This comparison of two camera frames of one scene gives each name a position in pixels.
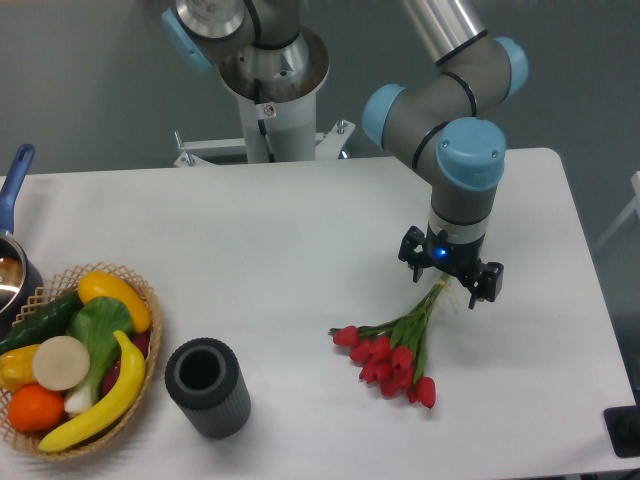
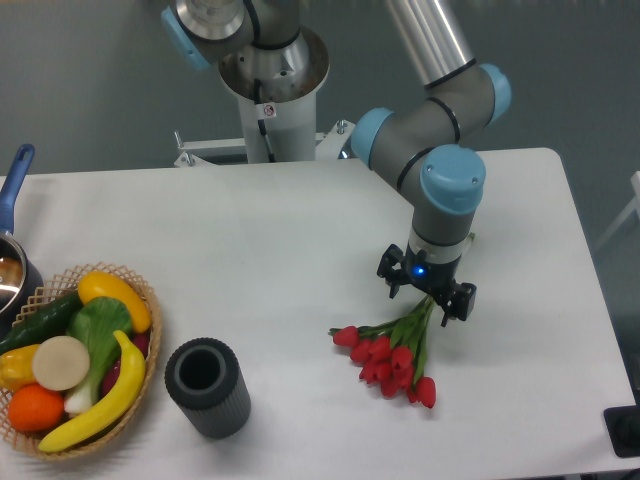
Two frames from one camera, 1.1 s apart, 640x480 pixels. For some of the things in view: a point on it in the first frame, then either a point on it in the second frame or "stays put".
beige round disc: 61,363 stays put
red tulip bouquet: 390,352 stays put
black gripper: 484,280 -> 434,278
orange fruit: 35,409 stays put
